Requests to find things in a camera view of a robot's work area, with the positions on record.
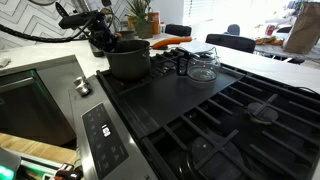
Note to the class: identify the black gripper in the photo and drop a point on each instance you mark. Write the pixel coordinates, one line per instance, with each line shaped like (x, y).
(99, 29)

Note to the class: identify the black flat griddle plate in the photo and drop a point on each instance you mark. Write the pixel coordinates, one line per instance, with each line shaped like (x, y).
(173, 96)

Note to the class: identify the orange fruit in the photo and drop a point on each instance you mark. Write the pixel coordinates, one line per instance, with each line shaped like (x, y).
(119, 34)

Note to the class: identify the small dark bowl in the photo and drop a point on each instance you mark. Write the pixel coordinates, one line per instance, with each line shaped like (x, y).
(128, 35)

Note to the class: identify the green potted plant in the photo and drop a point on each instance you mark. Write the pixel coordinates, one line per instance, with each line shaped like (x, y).
(144, 28)

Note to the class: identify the silver stove knob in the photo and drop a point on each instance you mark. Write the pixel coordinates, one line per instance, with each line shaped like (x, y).
(82, 88)

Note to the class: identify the orange container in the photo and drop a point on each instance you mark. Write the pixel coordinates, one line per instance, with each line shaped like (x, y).
(155, 23)

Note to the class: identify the black chair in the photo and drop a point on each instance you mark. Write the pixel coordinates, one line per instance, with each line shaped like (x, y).
(178, 30)
(230, 41)

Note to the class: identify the black touch control panel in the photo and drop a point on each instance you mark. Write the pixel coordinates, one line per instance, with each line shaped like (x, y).
(100, 140)

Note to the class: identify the glass coffee carafe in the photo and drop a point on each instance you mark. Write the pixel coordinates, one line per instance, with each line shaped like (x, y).
(201, 71)

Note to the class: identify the stainless steel dishwasher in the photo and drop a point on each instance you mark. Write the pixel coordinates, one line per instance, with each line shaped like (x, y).
(26, 106)

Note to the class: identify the white cloth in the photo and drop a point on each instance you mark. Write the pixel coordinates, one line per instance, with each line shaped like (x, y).
(4, 62)

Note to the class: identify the grey blue chair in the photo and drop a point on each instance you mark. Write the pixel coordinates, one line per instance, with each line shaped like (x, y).
(234, 29)

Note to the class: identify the black stovetop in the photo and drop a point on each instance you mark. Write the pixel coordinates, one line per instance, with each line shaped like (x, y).
(133, 170)

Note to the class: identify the red and black tool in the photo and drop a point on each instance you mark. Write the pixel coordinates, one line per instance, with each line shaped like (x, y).
(65, 171)

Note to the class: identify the green lit device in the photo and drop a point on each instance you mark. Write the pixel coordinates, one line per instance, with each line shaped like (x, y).
(8, 165)

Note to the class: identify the black round burner cap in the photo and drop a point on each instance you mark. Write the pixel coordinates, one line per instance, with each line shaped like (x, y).
(266, 116)
(213, 166)

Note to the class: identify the orange food pile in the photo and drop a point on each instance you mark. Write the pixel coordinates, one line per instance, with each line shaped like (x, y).
(270, 40)

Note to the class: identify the red can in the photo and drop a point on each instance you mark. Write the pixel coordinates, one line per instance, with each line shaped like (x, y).
(270, 30)

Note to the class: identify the grey dining table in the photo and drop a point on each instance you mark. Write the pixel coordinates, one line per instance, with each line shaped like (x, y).
(276, 50)

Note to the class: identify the brown paper bag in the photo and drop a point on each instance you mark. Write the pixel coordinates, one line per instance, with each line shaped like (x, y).
(303, 30)

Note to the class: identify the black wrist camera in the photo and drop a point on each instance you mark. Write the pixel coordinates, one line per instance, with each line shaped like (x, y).
(76, 20)

